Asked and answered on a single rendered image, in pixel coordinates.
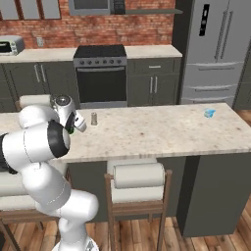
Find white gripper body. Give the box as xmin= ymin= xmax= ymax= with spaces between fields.
xmin=74 ymin=111 xmax=88 ymax=133

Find blue cup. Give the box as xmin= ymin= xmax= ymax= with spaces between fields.
xmin=204 ymin=108 xmax=217 ymax=120

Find dark grey island cabinet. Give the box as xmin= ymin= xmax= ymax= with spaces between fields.
xmin=67 ymin=152 xmax=251 ymax=238

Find dark grey tall cabinet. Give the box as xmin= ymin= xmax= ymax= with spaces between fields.
xmin=232 ymin=40 xmax=251 ymax=111

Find black and steel oven range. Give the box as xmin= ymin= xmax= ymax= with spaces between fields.
xmin=73 ymin=44 xmax=128 ymax=110

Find wooden stool with white cushion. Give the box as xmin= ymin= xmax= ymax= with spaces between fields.
xmin=0 ymin=162 xmax=74 ymax=251
xmin=14 ymin=93 xmax=54 ymax=112
xmin=104 ymin=162 xmax=174 ymax=251

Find dark grey cupboard run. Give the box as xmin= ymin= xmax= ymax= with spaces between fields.
xmin=126 ymin=57 xmax=182 ymax=108
xmin=0 ymin=61 xmax=80 ymax=113

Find silver toaster oven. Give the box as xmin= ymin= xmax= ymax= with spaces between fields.
xmin=0 ymin=34 xmax=25 ymax=57

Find stainless steel fridge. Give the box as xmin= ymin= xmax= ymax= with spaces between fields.
xmin=180 ymin=0 xmax=251 ymax=108

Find window with brown frame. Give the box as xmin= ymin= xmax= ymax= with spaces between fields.
xmin=0 ymin=0 xmax=63 ymax=22

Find grey wall shelf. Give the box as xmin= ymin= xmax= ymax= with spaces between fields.
xmin=125 ymin=8 xmax=184 ymax=16

